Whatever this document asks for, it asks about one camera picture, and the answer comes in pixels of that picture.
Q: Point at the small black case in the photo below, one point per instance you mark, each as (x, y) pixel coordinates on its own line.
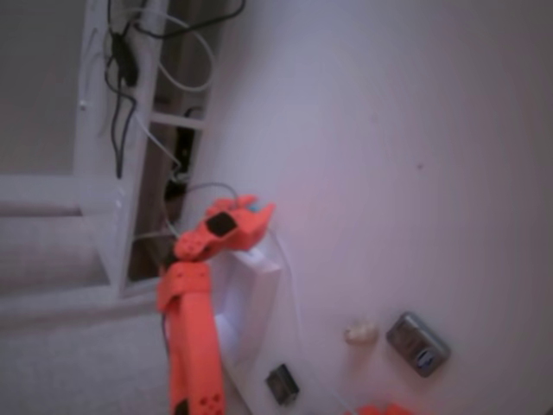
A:
(283, 384)

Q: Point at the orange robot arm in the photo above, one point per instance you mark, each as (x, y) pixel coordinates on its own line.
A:
(190, 337)

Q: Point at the small grey case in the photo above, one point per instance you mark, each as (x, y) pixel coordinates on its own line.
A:
(417, 346)

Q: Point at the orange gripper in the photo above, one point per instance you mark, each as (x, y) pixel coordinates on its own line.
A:
(255, 231)

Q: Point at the small beige bear figurine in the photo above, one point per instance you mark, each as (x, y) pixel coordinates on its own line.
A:
(360, 332)

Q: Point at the white frame furniture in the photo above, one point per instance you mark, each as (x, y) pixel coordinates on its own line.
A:
(90, 129)

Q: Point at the white cardboard box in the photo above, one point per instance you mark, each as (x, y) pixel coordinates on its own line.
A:
(263, 294)

